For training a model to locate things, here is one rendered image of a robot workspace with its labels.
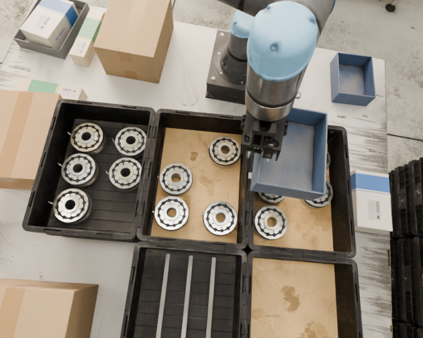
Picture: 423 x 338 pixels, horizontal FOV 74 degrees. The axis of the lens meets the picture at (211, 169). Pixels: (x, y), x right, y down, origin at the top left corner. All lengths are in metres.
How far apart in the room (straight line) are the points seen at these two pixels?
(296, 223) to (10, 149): 0.92
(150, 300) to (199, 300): 0.14
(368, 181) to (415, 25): 2.08
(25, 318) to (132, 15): 1.03
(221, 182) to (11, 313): 0.66
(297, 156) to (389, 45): 2.12
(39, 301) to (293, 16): 0.83
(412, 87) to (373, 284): 1.77
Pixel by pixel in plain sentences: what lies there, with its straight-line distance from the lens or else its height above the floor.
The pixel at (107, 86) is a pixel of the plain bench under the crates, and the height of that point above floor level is 0.70.
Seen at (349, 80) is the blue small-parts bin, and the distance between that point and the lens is 1.40.
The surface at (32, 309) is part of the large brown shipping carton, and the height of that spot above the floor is 0.90.
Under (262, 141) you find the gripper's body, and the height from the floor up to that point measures 1.28.
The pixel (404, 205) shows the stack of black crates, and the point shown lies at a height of 0.30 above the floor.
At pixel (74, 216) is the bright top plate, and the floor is 0.86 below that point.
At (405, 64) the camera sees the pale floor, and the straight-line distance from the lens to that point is 2.73.
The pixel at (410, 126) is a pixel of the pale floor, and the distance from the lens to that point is 2.44.
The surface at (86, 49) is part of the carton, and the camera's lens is 1.31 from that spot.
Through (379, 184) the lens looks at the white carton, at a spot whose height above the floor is 0.79.
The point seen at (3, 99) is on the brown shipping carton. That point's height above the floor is 0.86.
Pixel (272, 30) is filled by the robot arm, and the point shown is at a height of 1.47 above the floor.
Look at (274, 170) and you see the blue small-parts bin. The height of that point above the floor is 1.07.
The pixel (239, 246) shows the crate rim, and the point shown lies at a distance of 0.78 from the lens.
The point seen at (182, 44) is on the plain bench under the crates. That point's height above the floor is 0.70.
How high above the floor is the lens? 1.70
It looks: 72 degrees down
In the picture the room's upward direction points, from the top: 11 degrees clockwise
